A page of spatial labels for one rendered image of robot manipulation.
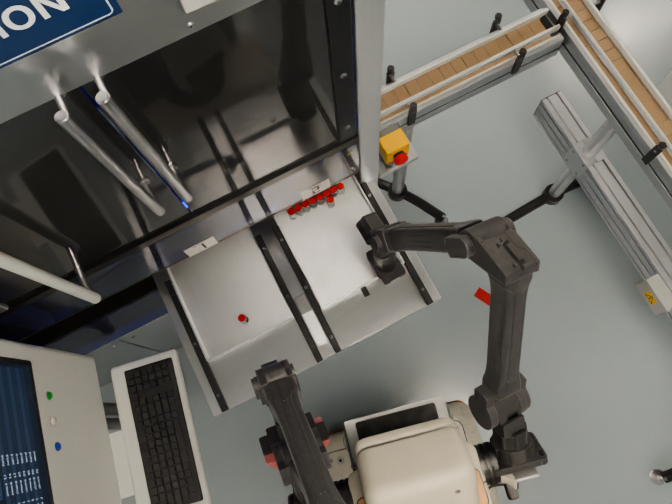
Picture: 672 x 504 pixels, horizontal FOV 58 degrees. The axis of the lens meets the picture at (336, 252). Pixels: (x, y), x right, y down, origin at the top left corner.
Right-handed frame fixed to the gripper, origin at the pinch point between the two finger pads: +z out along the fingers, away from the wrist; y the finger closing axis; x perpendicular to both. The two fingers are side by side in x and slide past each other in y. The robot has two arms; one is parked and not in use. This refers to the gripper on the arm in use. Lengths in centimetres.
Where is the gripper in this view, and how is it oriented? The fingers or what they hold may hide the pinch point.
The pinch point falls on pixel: (387, 273)
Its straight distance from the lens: 167.0
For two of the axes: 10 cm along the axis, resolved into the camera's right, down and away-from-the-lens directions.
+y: -4.7, -8.0, 3.6
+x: -8.7, 4.8, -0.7
